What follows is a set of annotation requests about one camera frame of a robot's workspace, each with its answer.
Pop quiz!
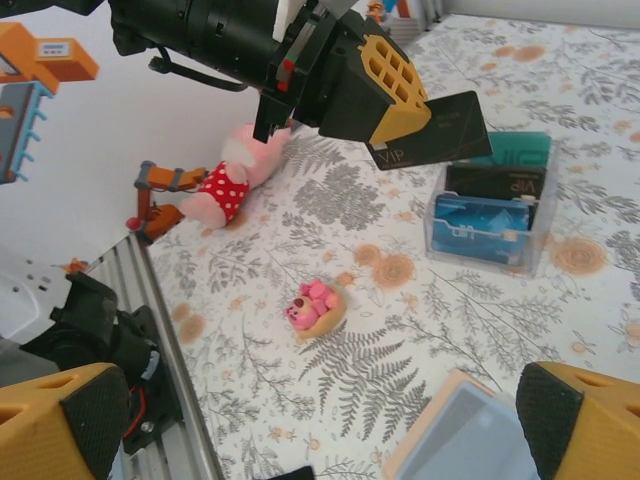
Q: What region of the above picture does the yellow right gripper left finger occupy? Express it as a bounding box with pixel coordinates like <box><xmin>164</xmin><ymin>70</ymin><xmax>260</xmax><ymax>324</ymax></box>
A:
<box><xmin>0</xmin><ymin>362</ymin><xmax>132</xmax><ymax>480</ymax></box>

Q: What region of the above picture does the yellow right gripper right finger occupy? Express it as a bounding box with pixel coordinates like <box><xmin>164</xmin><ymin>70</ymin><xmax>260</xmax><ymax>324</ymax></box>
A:
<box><xmin>514</xmin><ymin>361</ymin><xmax>640</xmax><ymax>480</ymax></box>

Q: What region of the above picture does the black VIP card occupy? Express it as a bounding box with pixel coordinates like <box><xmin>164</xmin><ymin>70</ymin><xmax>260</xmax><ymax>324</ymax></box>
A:
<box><xmin>367</xmin><ymin>89</ymin><xmax>496</xmax><ymax>172</ymax></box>
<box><xmin>443</xmin><ymin>164</ymin><xmax>549</xmax><ymax>201</ymax></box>

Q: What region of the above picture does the beige and blue card wallet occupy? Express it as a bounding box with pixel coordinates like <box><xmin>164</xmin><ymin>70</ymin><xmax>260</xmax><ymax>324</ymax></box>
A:
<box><xmin>382</xmin><ymin>367</ymin><xmax>539</xmax><ymax>480</ymax></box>

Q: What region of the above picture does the teal plastic card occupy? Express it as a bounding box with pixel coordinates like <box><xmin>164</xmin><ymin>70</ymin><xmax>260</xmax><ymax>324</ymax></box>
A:
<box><xmin>452</xmin><ymin>132</ymin><xmax>554</xmax><ymax>169</ymax></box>

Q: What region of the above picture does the blue plastic card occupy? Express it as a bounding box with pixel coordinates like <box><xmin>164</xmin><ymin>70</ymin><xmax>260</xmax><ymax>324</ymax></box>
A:
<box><xmin>430</xmin><ymin>194</ymin><xmax>532</xmax><ymax>257</ymax></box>

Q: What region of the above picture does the clear acrylic card stand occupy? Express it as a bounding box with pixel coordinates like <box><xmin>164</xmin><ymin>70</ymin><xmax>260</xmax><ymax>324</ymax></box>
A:
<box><xmin>423</xmin><ymin>132</ymin><xmax>560</xmax><ymax>277</ymax></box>

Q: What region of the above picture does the pink plush doll polka dress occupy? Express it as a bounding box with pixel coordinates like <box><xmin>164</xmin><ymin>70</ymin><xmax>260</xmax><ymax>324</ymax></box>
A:
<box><xmin>179</xmin><ymin>121</ymin><xmax>292</xmax><ymax>230</ymax></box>

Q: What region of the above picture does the small pink bear figurine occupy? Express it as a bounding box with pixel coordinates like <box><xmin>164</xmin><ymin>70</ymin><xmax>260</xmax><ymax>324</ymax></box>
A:
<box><xmin>284</xmin><ymin>278</ymin><xmax>350</xmax><ymax>342</ymax></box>

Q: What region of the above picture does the floral printed tablecloth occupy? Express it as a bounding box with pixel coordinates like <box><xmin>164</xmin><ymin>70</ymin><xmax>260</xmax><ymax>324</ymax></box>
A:
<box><xmin>144</xmin><ymin>14</ymin><xmax>640</xmax><ymax>480</ymax></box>

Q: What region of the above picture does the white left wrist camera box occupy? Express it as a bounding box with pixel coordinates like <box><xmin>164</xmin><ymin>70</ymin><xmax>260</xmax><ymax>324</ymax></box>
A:
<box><xmin>272</xmin><ymin>0</ymin><xmax>354</xmax><ymax>44</ymax></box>

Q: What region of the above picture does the blue and orange wall sticker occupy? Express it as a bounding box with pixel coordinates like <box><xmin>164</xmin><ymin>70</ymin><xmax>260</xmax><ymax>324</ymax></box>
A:
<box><xmin>367</xmin><ymin>0</ymin><xmax>426</xmax><ymax>32</ymax></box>

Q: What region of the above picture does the aluminium extrusion frame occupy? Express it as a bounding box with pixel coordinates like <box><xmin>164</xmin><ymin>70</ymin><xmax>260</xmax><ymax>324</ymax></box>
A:
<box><xmin>84</xmin><ymin>234</ymin><xmax>226</xmax><ymax>480</ymax></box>

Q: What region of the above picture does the orange block wall sticker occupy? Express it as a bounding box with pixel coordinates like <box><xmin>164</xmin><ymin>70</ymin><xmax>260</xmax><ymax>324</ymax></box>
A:
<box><xmin>0</xmin><ymin>22</ymin><xmax>101</xmax><ymax>186</ymax></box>

